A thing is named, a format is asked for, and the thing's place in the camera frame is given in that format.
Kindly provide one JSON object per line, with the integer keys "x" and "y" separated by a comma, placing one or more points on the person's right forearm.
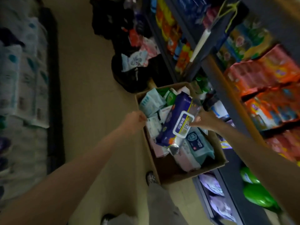
{"x": 264, "y": 161}

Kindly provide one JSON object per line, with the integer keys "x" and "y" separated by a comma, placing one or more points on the dark metal shelf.
{"x": 55, "y": 103}

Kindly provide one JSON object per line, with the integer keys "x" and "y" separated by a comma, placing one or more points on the green white bottles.
{"x": 201, "y": 86}

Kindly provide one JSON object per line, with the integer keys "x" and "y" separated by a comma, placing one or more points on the pink printed pack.
{"x": 150, "y": 48}

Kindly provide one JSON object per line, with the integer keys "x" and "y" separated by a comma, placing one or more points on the purple yellow softener pack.
{"x": 225, "y": 142}

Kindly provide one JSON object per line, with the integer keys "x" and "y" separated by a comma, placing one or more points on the stack of white roll packs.
{"x": 23, "y": 91}

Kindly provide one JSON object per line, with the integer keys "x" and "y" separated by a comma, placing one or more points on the person's left forearm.
{"x": 58, "y": 182}

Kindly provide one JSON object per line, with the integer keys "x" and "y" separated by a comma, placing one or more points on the person's right shoe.
{"x": 152, "y": 178}

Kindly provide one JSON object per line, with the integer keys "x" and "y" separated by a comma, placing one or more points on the white rolled tube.
{"x": 200, "y": 45}

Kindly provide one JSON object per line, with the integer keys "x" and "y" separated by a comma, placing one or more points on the cardboard box of wipes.
{"x": 152, "y": 103}

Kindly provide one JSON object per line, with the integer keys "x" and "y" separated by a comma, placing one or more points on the row of orange yellow packs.
{"x": 171, "y": 32}

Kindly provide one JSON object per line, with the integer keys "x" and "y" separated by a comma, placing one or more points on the white teal printed pack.
{"x": 133, "y": 62}

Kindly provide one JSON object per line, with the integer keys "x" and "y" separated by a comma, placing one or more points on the navy kitchen wipes pack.
{"x": 173, "y": 121}

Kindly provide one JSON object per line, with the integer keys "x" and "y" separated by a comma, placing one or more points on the brown cardboard box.
{"x": 168, "y": 171}

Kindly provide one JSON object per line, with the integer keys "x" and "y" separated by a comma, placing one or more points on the green plastic bottles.
{"x": 257, "y": 194}

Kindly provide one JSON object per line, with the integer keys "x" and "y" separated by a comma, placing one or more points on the row of green yellow packs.
{"x": 243, "y": 44}

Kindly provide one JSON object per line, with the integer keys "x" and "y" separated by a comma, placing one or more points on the person's left shoe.
{"x": 107, "y": 219}

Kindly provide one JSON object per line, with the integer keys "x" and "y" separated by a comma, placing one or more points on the row of blue purple packs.
{"x": 194, "y": 9}

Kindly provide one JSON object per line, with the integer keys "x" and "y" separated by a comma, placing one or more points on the purple refill bags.
{"x": 215, "y": 196}

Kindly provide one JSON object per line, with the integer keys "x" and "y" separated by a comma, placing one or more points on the stack of orange red packs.
{"x": 264, "y": 91}

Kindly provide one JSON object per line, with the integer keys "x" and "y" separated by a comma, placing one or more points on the person's shoe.
{"x": 152, "y": 178}
{"x": 107, "y": 219}

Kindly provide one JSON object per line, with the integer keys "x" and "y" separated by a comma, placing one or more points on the person's grey trousers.
{"x": 159, "y": 203}

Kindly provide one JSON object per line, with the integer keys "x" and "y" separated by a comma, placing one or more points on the white blue detergent bag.
{"x": 220, "y": 110}

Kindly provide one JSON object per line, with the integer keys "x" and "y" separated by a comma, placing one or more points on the person's left hand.
{"x": 134, "y": 121}

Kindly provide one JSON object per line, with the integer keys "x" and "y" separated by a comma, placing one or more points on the person's right hand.
{"x": 208, "y": 121}

